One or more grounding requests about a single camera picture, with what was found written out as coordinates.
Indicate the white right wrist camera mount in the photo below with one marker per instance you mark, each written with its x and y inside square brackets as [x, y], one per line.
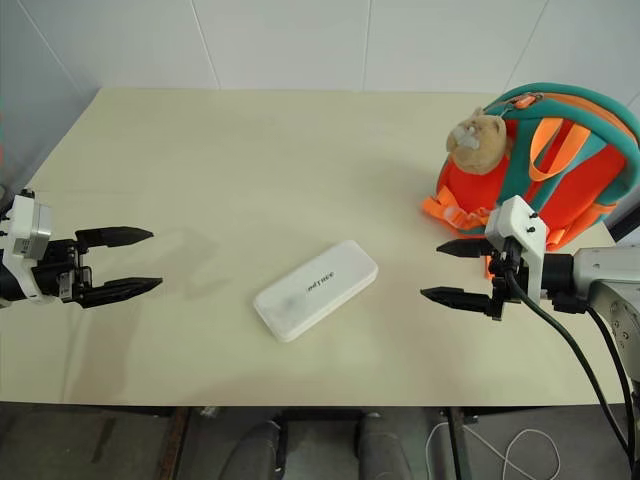
[520, 222]

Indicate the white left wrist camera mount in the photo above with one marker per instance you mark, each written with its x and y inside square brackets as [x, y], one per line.
[27, 225]

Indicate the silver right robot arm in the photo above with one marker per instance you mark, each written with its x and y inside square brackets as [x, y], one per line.
[600, 272]

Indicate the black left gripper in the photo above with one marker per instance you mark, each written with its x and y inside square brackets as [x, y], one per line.
[60, 272]

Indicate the black metal table leg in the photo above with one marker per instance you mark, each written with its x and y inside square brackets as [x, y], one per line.
[457, 445]

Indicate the teal and orange backpack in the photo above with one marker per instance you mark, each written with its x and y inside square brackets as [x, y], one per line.
[575, 150]

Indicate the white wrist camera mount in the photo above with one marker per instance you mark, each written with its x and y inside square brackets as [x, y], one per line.
[27, 225]
[520, 222]

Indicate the white rectangular case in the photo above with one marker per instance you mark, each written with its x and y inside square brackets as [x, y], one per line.
[315, 290]

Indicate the tan plush animal toy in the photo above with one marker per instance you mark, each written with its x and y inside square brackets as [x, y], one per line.
[480, 142]

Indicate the black table frame bar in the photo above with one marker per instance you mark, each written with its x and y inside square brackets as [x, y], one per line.
[320, 414]

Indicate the dark object beside table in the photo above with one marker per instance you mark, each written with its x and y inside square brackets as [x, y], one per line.
[627, 220]

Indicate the orange zipper pull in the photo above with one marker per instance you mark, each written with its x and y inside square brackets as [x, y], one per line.
[525, 102]

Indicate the rusty brown table leg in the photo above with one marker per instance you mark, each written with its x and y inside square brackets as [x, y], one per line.
[172, 445]

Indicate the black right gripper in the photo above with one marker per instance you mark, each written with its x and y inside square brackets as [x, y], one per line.
[512, 280]

